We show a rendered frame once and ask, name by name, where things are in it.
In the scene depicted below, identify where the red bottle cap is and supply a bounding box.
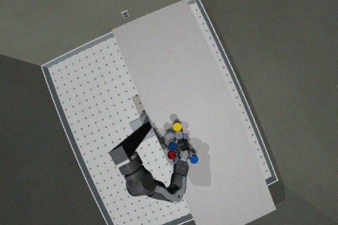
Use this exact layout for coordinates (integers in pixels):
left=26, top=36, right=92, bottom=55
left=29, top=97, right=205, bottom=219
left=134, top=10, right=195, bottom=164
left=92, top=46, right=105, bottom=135
left=168, top=149, right=176, bottom=160

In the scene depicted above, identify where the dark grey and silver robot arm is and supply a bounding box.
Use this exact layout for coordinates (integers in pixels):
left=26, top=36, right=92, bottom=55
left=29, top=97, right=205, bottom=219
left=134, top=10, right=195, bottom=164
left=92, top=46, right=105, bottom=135
left=116, top=148, right=192, bottom=203

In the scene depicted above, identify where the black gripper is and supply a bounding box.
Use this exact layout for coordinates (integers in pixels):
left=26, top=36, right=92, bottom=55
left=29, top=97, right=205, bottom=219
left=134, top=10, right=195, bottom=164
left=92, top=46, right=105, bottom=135
left=176, top=139, right=190, bottom=159

